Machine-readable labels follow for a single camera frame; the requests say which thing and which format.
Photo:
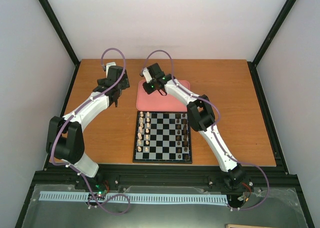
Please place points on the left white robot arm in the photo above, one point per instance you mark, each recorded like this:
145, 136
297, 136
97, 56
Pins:
65, 141

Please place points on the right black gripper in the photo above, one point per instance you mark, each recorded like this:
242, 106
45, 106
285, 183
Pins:
147, 90

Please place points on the pink plastic tray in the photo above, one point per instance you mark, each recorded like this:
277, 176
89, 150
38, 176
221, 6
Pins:
157, 102

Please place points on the white chess queen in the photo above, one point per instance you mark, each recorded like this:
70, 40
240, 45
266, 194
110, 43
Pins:
140, 136

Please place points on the brown chess pieces back row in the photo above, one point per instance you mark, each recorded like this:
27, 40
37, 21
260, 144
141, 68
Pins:
185, 133

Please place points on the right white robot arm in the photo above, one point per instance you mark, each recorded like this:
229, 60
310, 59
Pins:
201, 119

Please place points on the black white chess board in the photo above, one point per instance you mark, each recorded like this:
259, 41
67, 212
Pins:
162, 139

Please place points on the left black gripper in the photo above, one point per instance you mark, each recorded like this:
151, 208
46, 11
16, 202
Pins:
125, 84

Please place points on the black aluminium frame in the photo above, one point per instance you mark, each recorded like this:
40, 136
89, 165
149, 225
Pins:
174, 176

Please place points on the light blue cable duct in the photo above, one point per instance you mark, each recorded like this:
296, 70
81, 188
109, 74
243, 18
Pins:
135, 198

